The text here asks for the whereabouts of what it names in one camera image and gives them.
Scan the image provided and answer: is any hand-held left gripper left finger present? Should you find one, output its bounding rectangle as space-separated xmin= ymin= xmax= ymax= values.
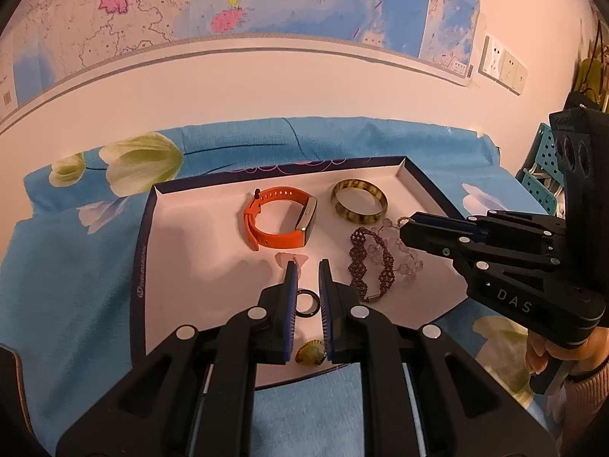
xmin=56 ymin=262 xmax=300 ymax=457

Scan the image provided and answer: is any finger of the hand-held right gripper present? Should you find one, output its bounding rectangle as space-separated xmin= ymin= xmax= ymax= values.
xmin=399 ymin=223 xmax=564 ymax=291
xmin=407 ymin=212 xmax=568 ymax=251

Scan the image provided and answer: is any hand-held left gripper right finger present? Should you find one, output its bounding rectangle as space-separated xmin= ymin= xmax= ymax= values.
xmin=318 ymin=259 xmax=557 ymax=457

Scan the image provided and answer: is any small dark ring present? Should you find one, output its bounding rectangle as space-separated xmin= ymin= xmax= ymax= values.
xmin=295 ymin=289 xmax=319 ymax=317

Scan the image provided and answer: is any clear crystal bracelet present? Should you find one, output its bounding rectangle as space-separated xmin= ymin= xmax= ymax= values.
xmin=364 ymin=218 xmax=426 ymax=283

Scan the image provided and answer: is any pink crystal charm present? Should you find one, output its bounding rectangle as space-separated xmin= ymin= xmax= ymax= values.
xmin=277 ymin=252 xmax=308 ymax=270

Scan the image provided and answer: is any purple beaded bracelet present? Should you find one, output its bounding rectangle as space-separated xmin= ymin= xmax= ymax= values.
xmin=349 ymin=227 xmax=395 ymax=303

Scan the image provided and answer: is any yellow green shell charm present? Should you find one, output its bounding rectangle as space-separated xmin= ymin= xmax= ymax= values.
xmin=295 ymin=339 xmax=329 ymax=367

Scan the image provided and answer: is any dark blue shallow box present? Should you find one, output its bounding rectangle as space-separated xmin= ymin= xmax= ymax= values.
xmin=129 ymin=155 xmax=469 ymax=386

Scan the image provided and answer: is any person's right forearm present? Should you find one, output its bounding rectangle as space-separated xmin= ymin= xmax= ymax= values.
xmin=561 ymin=338 xmax=609 ymax=457

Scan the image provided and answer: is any person's right hand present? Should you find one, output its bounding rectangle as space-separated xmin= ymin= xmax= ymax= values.
xmin=525 ymin=326 xmax=609 ymax=384

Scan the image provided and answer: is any orange smart watch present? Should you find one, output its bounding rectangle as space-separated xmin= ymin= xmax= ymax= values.
xmin=242 ymin=187 xmax=319 ymax=251

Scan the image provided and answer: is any green mottled bangle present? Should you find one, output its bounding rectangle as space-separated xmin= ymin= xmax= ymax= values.
xmin=330 ymin=178 xmax=388 ymax=224

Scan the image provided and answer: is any teal pegboard rack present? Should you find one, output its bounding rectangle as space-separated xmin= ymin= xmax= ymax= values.
xmin=516 ymin=123 xmax=569 ymax=215

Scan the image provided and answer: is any green houseplant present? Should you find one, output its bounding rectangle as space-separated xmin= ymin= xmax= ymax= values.
xmin=568 ymin=7 xmax=609 ymax=105

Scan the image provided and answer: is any blue floral blanket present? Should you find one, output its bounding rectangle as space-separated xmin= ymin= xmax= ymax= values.
xmin=0 ymin=117 xmax=572 ymax=457

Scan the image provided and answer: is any dark board with wooden edge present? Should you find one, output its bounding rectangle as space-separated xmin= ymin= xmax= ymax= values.
xmin=0 ymin=347 xmax=30 ymax=443

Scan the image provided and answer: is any white wall outlet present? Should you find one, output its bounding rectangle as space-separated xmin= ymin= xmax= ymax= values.
xmin=477 ymin=35 xmax=506 ymax=81
xmin=497 ymin=50 xmax=529 ymax=96

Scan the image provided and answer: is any colourful wall map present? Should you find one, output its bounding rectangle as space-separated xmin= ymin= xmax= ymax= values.
xmin=0 ymin=0 xmax=481 ymax=125

